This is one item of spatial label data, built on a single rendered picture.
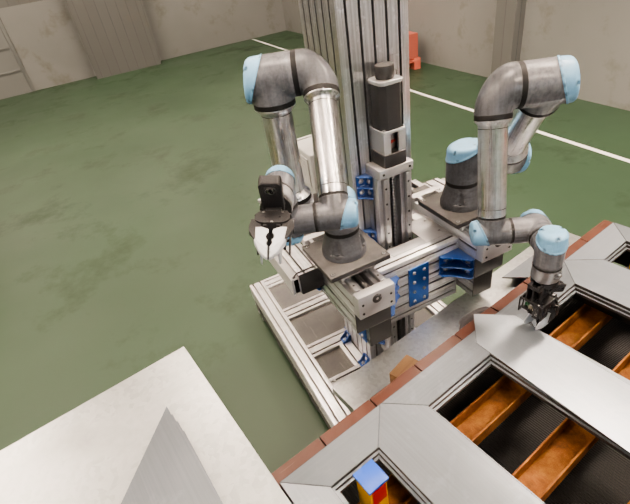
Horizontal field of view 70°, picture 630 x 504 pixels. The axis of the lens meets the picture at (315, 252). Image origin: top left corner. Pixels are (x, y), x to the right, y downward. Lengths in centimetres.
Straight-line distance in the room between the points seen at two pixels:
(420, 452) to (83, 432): 81
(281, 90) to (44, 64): 1090
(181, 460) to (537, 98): 118
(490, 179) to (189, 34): 1118
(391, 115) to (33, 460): 131
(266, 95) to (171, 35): 1089
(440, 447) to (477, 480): 11
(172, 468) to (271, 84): 92
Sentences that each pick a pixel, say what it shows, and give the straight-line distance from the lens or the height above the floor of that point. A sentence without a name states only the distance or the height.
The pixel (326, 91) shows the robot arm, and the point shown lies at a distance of 119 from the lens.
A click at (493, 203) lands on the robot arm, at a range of 132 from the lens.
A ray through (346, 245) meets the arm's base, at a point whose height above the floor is 110.
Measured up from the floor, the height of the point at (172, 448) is 107.
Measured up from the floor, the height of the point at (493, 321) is 85.
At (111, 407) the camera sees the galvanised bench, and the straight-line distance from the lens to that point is 126.
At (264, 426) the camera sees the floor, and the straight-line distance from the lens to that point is 237.
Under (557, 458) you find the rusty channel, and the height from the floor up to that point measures 68.
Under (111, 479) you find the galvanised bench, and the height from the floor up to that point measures 105.
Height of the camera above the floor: 192
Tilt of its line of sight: 35 degrees down
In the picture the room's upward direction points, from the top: 10 degrees counter-clockwise
